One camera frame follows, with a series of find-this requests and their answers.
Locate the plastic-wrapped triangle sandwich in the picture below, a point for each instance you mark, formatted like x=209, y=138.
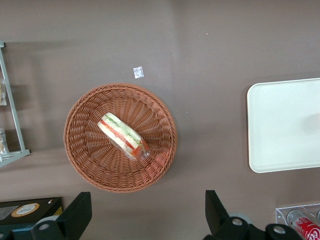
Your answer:
x=122, y=136

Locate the brown round wicker basket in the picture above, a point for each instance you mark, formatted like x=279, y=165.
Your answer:
x=90, y=155

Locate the red cola bottle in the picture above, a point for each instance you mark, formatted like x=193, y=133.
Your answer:
x=307, y=230

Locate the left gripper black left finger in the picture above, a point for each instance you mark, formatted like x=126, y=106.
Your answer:
x=75, y=215

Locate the black display case appliance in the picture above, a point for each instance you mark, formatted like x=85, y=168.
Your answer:
x=30, y=210

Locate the clear bag of crackers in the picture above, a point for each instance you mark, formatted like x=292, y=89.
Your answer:
x=2, y=141
x=2, y=92

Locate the clear acrylic bottle rack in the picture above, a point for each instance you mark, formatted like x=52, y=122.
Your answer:
x=281, y=215

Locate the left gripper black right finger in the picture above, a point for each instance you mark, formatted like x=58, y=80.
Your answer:
x=217, y=220

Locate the beige plastic serving tray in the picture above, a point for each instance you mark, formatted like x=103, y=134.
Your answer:
x=282, y=125

